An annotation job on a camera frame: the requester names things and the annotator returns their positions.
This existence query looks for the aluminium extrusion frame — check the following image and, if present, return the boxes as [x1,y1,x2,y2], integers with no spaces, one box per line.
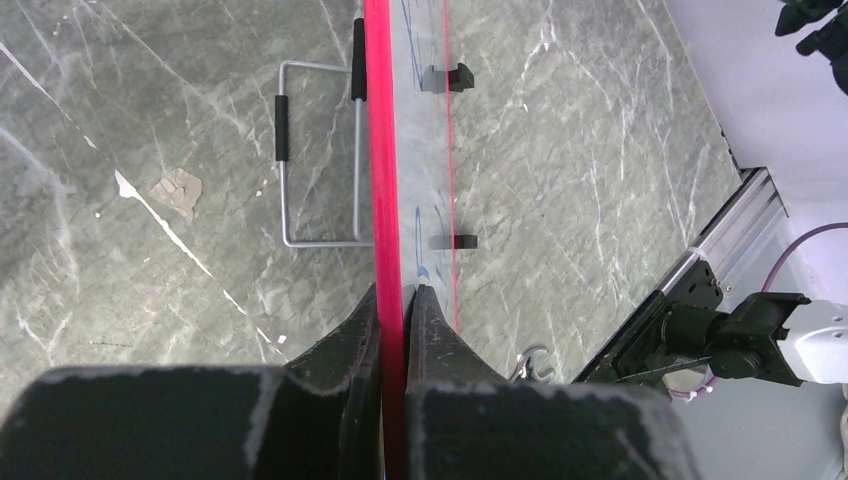
[655,167,786,297]

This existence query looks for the black whiteboard clip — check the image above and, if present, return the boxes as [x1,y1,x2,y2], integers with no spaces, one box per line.
[428,234,478,250]
[422,63,475,94]

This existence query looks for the wire whiteboard stand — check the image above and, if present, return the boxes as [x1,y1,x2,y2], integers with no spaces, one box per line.
[273,16,373,250]

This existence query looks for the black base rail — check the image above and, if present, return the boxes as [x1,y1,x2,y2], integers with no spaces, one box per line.
[574,257,723,384]

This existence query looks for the pink framed whiteboard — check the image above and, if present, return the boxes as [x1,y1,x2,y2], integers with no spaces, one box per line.
[364,1,458,479]

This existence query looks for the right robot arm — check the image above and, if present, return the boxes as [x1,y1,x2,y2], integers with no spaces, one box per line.
[581,1,847,386]

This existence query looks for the silver open end wrench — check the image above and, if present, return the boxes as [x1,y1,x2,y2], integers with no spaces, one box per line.
[508,344,555,384]

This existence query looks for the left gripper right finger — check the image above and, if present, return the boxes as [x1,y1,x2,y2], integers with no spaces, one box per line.
[405,285,700,479]

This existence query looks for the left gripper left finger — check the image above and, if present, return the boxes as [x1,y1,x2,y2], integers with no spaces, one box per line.
[1,290,383,479]

